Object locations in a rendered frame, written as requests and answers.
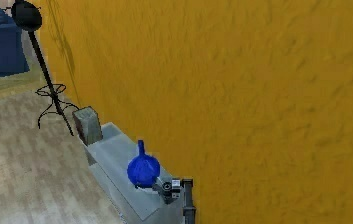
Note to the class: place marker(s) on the grey low cabinet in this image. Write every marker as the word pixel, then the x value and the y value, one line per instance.
pixel 124 173

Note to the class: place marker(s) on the blue sofa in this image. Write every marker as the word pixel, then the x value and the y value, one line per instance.
pixel 0 46

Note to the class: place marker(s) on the blue round vase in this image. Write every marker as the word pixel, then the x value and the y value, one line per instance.
pixel 143 170

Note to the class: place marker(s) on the grey stone box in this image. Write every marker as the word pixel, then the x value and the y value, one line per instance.
pixel 88 125

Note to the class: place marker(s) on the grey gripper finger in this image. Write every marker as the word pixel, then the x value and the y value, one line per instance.
pixel 158 185
pixel 146 188

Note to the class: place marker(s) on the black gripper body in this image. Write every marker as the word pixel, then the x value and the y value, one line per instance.
pixel 167 190

